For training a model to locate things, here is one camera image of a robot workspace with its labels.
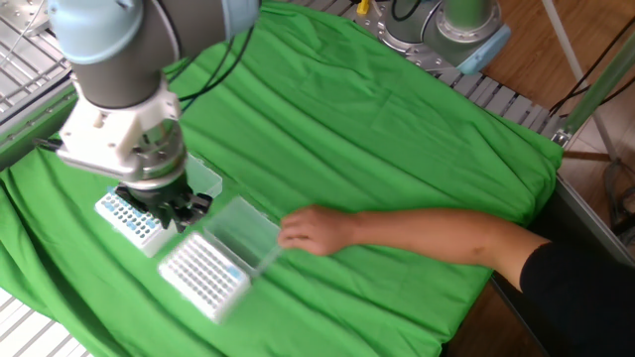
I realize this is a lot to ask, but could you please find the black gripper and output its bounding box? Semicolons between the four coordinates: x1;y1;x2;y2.
116;171;213;233

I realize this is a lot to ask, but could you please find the white pipette tip box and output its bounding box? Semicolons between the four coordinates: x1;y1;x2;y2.
156;195;284;326
93;153;224;259

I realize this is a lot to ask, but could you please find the bare person forearm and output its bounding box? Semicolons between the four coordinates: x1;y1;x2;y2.
352;210;552;294

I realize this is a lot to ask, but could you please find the bare person hand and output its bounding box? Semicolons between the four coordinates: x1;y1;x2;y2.
277;204;358;258

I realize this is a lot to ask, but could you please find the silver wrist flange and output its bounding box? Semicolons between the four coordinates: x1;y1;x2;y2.
126;118;189;192

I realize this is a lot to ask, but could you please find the green table cloth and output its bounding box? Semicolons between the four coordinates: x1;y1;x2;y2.
0;0;566;357

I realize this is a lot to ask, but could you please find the perforated aluminium plate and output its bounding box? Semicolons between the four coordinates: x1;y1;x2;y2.
0;0;54;36

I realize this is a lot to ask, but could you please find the white pole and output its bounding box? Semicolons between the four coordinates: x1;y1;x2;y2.
540;0;621;163

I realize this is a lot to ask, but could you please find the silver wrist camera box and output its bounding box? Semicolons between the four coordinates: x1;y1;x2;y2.
54;148;145;183

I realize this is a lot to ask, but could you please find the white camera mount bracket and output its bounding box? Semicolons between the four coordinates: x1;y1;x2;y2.
57;86;184;170

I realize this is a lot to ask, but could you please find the black camera cable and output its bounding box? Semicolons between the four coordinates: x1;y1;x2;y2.
32;137;64;153

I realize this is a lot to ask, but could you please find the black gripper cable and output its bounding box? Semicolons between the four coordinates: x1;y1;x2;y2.
163;24;257;113

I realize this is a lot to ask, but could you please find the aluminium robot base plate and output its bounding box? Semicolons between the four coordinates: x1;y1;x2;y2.
346;0;480;83

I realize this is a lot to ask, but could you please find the aluminium corner bracket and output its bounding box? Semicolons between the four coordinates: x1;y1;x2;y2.
550;127;574;149

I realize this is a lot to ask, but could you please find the aluminium table edge rail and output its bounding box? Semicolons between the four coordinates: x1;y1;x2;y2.
555;176;635;282

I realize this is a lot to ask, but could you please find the green frame post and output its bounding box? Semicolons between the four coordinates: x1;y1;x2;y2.
563;29;635;138

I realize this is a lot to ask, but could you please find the black floor cable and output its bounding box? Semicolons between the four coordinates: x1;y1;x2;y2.
548;18;635;118

